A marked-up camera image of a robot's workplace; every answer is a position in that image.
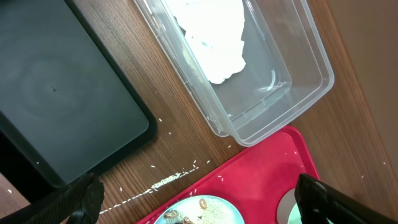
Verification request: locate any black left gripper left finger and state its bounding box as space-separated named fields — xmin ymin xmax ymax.
xmin=1 ymin=173 xmax=104 ymax=224

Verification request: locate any clear plastic waste bin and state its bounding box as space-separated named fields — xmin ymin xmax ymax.
xmin=136 ymin=0 xmax=334 ymax=146

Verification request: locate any red serving tray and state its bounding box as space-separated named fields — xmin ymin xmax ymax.
xmin=138 ymin=126 xmax=319 ymax=224

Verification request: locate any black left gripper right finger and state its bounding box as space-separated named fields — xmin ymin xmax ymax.
xmin=294 ymin=173 xmax=397 ymax=224

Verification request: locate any light blue dirty plate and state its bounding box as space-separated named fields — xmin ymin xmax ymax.
xmin=155 ymin=195 xmax=245 ymax=224

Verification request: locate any black waste tray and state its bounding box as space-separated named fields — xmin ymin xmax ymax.
xmin=1 ymin=0 xmax=157 ymax=203

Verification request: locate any mint green bowl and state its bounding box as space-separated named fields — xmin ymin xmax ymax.
xmin=276 ymin=189 xmax=302 ymax=224

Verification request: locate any white napkin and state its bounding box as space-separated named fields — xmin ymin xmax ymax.
xmin=166 ymin=0 xmax=246 ymax=84

